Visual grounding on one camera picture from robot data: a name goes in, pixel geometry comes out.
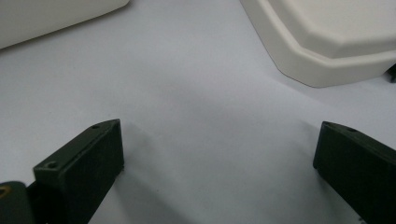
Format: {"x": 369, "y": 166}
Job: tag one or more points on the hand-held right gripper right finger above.
{"x": 358, "y": 174}

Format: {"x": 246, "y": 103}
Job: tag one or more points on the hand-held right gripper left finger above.
{"x": 81, "y": 169}

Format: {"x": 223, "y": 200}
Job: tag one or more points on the cream octagonal plastic tray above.
{"x": 314, "y": 34}

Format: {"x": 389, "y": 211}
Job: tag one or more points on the beige flat plastic container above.
{"x": 46, "y": 17}

